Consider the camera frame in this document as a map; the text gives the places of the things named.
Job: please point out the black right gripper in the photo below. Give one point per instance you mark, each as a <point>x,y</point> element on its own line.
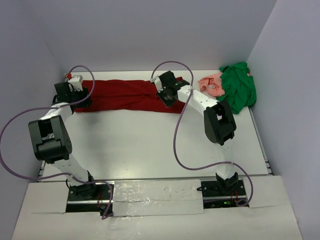
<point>160,94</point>

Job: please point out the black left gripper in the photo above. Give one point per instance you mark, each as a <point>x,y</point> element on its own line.
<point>86,101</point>

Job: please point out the red t shirt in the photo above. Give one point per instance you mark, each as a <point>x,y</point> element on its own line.
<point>134,95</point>

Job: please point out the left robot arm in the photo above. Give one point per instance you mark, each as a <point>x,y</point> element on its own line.
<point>51,142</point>

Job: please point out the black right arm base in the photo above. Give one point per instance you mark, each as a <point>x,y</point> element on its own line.
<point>215,198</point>

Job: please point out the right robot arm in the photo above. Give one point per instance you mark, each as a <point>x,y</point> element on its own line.
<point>218,119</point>

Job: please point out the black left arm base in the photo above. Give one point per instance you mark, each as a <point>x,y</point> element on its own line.
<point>90,198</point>

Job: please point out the pink t shirt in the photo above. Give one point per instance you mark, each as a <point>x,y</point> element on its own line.
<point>212,86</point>

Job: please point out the green t shirt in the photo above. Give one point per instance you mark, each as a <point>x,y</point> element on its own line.
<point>237,106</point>

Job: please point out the white taped cover plate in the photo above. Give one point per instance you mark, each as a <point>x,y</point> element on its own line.
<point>157,198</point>

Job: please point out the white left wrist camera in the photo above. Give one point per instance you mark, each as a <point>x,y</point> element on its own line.
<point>74,82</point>

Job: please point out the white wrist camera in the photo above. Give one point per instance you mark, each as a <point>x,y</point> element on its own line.
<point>74,82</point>
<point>157,83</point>

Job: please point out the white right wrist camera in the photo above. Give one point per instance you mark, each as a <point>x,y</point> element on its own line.
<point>157,83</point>

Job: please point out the aluminium table frame rail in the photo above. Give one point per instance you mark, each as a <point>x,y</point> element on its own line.
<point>267,163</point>

